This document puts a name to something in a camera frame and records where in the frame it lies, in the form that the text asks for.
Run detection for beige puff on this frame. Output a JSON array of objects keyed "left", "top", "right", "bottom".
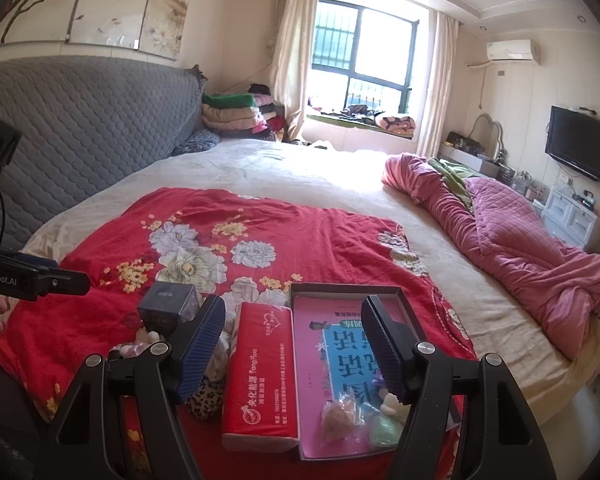
[{"left": 320, "top": 392, "right": 366, "bottom": 448}]

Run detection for leopard print cloth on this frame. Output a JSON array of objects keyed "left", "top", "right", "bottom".
[{"left": 187, "top": 377, "right": 226, "bottom": 418}]

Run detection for window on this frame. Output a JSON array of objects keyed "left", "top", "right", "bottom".
[{"left": 310, "top": 0, "right": 421, "bottom": 113}]

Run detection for black box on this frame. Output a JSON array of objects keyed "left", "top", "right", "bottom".
[{"left": 137, "top": 282, "right": 201, "bottom": 336}]

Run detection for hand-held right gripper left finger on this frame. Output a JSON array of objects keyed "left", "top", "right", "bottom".
[{"left": 32, "top": 294, "right": 227, "bottom": 480}]

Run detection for floral wall painting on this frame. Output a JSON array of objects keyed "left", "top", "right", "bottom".
[{"left": 0, "top": 0, "right": 188, "bottom": 58}]

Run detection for white vanity table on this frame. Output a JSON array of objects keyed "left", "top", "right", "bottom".
[{"left": 437, "top": 132, "right": 511, "bottom": 181}]

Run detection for white air conditioner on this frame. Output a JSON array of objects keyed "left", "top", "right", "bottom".
[{"left": 482, "top": 39, "right": 541, "bottom": 65}]

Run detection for pink book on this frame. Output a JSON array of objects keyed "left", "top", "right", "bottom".
[{"left": 294, "top": 295, "right": 406, "bottom": 458}]

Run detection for grey quilted headboard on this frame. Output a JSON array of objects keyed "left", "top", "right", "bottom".
[{"left": 0, "top": 55, "right": 206, "bottom": 256}]

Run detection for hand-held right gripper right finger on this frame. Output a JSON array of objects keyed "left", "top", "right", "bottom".
[{"left": 361, "top": 294, "right": 556, "bottom": 480}]

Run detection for dark shallow box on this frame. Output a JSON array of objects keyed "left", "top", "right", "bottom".
[{"left": 289, "top": 282, "right": 463, "bottom": 462}]

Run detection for cream plush bear purple bow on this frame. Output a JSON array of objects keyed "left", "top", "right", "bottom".
[{"left": 372, "top": 380, "right": 407, "bottom": 418}]

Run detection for person's dark trousers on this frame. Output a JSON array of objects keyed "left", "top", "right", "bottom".
[{"left": 0, "top": 360, "right": 56, "bottom": 480}]

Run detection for stack of folded blankets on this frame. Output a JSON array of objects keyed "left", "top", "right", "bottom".
[{"left": 200, "top": 82, "right": 286, "bottom": 142}]

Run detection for red floral blanket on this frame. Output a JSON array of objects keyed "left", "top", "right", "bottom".
[{"left": 0, "top": 187, "right": 476, "bottom": 480}]

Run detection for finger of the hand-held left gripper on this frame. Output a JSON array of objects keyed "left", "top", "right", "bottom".
[
  {"left": 30, "top": 266, "right": 92, "bottom": 302},
  {"left": 15, "top": 252, "right": 61, "bottom": 271}
]

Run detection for cream bed sheet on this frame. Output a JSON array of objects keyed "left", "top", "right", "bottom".
[{"left": 20, "top": 137, "right": 600, "bottom": 426}]

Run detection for white drawer cabinet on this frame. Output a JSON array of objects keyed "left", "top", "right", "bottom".
[{"left": 540, "top": 190, "right": 600, "bottom": 252}]

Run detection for cream curtain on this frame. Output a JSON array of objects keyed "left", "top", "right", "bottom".
[
  {"left": 272, "top": 0, "right": 321, "bottom": 143},
  {"left": 417, "top": 10, "right": 458, "bottom": 158}
]

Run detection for dark patterned pillow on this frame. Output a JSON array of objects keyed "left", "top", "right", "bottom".
[{"left": 171, "top": 128, "right": 220, "bottom": 157}]

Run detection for green makeup sponge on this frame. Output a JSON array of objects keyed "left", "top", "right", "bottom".
[{"left": 367, "top": 410, "right": 406, "bottom": 451}]

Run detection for black television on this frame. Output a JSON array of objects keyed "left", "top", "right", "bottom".
[{"left": 545, "top": 106, "right": 600, "bottom": 183}]

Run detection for dark clothes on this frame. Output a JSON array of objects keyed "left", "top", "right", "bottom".
[{"left": 342, "top": 104, "right": 381, "bottom": 119}]

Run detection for green blanket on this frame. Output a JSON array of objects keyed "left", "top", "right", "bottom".
[{"left": 427, "top": 157, "right": 476, "bottom": 208}]

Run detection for silver framed vanity mirror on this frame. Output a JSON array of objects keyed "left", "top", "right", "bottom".
[{"left": 467, "top": 112, "right": 507, "bottom": 157}]

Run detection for pink quilt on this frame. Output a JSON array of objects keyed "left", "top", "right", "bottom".
[{"left": 381, "top": 152, "right": 600, "bottom": 361}]

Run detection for red tissue pack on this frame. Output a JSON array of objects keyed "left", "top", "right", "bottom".
[{"left": 221, "top": 301, "right": 301, "bottom": 453}]

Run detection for brown patterned blanket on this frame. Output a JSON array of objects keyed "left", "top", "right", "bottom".
[{"left": 375, "top": 115, "right": 416, "bottom": 137}]

